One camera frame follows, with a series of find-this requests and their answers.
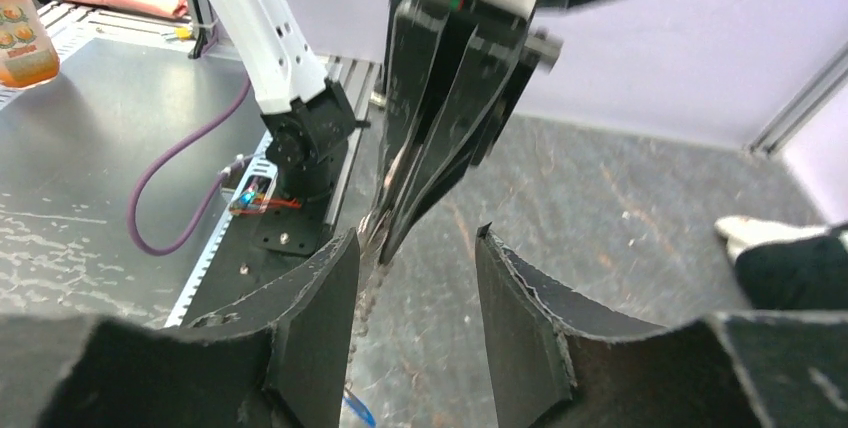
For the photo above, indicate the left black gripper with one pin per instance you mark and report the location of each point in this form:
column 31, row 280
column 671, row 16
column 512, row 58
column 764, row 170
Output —
column 453, row 73

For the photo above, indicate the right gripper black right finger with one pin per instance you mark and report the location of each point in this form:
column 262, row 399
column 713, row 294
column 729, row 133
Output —
column 557, row 358

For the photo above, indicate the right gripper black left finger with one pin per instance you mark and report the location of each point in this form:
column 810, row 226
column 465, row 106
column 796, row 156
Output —
column 276, row 357

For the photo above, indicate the key with blue tag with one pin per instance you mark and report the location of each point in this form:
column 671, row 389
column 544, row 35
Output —
column 359, row 409

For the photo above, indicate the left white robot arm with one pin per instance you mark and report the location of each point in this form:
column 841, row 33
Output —
column 304, row 110

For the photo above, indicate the black and white checkered pillow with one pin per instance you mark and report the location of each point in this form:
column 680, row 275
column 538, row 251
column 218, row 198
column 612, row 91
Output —
column 785, row 267

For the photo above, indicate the orange drink bottle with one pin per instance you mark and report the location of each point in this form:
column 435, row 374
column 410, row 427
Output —
column 28, row 56

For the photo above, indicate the white toothed cable duct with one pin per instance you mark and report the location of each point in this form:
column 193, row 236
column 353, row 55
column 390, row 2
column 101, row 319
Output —
column 357, row 76

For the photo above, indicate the left aluminium corner post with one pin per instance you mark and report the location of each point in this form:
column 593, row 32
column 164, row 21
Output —
column 809, row 100

